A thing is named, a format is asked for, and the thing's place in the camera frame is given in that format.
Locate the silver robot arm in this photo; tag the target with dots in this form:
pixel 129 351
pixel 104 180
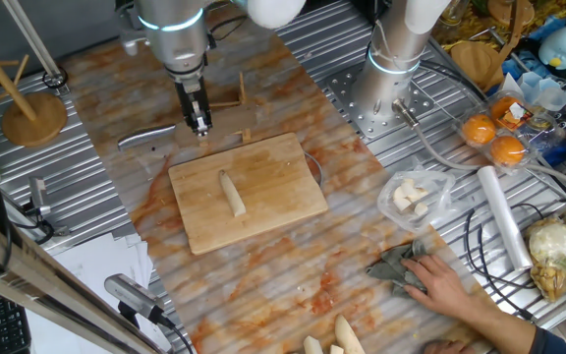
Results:
pixel 180 39

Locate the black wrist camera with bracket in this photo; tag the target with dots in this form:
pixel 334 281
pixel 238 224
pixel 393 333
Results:
pixel 128 34

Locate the clear plastic fruit container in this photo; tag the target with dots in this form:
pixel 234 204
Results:
pixel 541 130

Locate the silver camera on mount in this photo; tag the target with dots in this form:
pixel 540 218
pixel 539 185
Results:
pixel 130 295

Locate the blue plush toy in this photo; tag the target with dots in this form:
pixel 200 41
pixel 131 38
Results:
pixel 560 46

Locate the person left hand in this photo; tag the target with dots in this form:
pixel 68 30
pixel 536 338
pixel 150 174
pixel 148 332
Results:
pixel 450 348

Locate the clear plastic cups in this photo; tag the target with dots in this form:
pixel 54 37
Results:
pixel 543 91

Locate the wooden mug tree stand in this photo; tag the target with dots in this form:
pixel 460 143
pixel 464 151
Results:
pixel 32 118

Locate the small peeled white radish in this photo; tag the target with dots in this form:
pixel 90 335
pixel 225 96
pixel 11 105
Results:
pixel 336 349

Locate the person right hand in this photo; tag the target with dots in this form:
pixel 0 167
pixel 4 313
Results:
pixel 445 287

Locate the medium peeled white radish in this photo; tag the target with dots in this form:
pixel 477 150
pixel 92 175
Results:
pixel 312 345

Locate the person right forearm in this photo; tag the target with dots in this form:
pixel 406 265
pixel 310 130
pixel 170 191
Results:
pixel 504 329

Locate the large peeled white radish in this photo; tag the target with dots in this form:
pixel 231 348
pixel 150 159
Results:
pixel 349 336

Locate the glass jar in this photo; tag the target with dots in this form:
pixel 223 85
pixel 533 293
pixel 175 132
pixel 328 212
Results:
pixel 452 12

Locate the white pole stand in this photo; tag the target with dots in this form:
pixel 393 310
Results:
pixel 32 37

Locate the aluminium frame beam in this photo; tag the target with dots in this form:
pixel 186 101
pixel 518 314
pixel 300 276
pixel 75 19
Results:
pixel 42 280

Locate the long white radish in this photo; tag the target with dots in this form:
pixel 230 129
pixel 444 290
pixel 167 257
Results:
pixel 232 194

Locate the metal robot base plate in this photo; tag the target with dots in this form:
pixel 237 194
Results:
pixel 356 123

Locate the orange marble pattern mat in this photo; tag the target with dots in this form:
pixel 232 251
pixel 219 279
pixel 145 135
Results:
pixel 263 295

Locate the cut white radish chunk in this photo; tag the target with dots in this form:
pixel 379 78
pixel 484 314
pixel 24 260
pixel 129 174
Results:
pixel 401 201
pixel 413 192
pixel 420 209

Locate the white plastic film roll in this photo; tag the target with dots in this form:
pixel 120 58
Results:
pixel 504 216

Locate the metal clamp bracket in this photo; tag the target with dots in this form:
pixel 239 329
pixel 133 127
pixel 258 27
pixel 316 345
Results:
pixel 37 192

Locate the grey cloth rag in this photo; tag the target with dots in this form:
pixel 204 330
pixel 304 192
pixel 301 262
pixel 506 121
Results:
pixel 391 268

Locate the bag of vegetable scraps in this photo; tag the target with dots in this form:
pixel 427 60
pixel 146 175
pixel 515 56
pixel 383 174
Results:
pixel 563 251

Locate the clear plastic bag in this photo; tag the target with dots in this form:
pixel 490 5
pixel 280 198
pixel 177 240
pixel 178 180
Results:
pixel 435 216

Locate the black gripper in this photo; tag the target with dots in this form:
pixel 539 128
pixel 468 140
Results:
pixel 192 93

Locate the white paper stack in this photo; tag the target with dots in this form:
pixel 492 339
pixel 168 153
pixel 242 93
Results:
pixel 96 260

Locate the wooden round base stand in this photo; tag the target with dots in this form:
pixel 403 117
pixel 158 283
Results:
pixel 477 61

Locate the wooden cutting board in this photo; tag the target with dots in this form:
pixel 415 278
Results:
pixel 273 196

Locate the orange fruit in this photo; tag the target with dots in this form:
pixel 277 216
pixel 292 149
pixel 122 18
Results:
pixel 500 105
pixel 478 129
pixel 507 150

